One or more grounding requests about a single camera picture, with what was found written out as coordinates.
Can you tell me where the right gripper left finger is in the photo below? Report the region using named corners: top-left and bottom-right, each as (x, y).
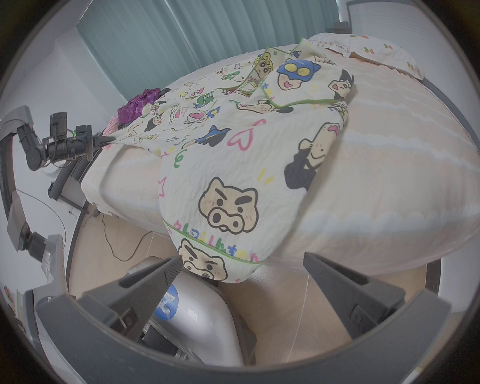
top-left (77, 257), bottom-right (185, 342)

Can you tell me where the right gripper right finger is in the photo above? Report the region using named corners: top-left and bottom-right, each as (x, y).
top-left (303, 252), bottom-right (407, 341)

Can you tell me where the white printed pyjama top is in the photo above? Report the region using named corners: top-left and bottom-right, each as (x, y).
top-left (107, 37), bottom-right (358, 284)

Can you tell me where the dark grey table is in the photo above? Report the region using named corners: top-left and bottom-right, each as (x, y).
top-left (47, 159), bottom-right (94, 216)

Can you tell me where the pink garment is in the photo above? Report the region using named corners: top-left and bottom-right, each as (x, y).
top-left (103, 114), bottom-right (124, 139)

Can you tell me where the purple garment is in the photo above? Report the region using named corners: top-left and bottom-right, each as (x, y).
top-left (117, 88), bottom-right (162, 124)

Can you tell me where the blue-green curtain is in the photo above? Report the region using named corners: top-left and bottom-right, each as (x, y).
top-left (77, 0), bottom-right (173, 106)
top-left (146, 0), bottom-right (340, 85)

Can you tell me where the bed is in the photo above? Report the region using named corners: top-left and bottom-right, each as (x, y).
top-left (80, 0), bottom-right (480, 298)

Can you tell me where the white printed pillow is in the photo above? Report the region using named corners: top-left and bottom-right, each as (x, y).
top-left (307, 32), bottom-right (425, 81)

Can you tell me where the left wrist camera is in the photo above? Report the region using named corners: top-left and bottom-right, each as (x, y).
top-left (49, 112), bottom-right (69, 142)

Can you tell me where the black cable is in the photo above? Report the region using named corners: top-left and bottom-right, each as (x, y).
top-left (100, 214), bottom-right (154, 262)

